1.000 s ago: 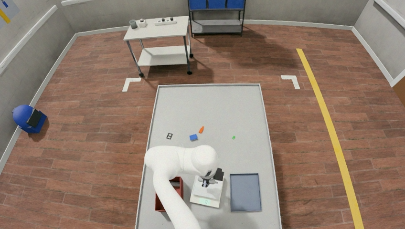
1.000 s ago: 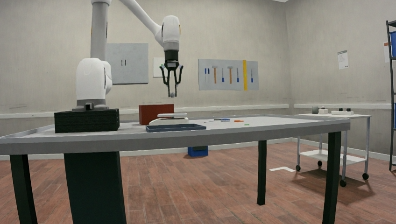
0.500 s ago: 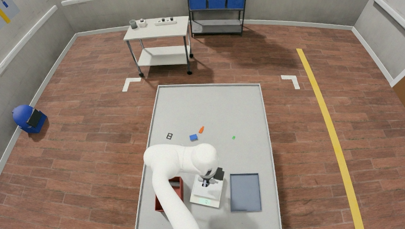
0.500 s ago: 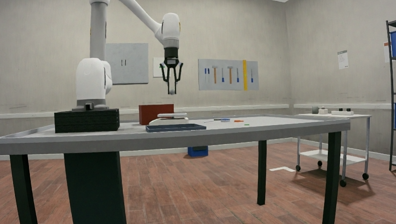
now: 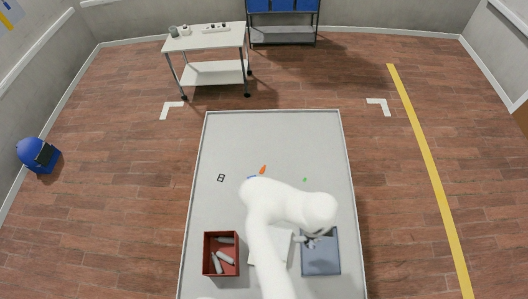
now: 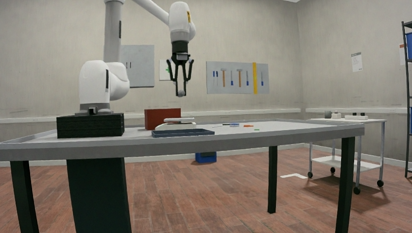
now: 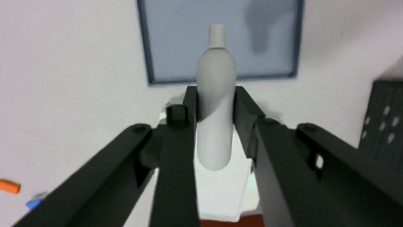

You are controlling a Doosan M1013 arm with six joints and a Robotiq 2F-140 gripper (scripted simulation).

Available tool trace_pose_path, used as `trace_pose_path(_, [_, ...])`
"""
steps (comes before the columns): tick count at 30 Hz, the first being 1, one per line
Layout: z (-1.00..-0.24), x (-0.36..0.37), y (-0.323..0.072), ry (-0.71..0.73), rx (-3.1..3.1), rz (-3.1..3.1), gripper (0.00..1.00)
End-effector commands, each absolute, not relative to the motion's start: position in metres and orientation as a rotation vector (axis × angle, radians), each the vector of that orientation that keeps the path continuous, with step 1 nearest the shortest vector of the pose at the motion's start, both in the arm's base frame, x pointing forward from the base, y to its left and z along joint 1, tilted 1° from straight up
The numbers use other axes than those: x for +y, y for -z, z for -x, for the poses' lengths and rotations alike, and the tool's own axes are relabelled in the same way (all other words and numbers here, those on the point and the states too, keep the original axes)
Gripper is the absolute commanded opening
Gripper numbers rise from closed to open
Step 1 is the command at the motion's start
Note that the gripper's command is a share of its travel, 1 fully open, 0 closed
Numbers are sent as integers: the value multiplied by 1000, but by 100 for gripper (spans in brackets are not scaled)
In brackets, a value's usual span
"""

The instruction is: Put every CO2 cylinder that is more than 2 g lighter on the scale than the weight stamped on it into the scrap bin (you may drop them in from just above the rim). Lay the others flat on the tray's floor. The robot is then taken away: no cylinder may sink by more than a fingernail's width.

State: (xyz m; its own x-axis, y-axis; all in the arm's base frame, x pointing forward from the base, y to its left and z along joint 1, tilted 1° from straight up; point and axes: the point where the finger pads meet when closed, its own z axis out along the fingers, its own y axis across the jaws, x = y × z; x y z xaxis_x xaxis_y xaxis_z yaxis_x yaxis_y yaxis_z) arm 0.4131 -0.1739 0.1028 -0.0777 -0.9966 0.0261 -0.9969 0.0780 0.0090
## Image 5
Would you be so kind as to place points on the red open box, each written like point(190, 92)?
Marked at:
point(211, 245)

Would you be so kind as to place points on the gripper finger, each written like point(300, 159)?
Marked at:
point(310, 245)

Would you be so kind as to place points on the white digital scale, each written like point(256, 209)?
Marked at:
point(282, 238)

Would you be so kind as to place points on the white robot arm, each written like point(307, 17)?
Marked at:
point(272, 201)

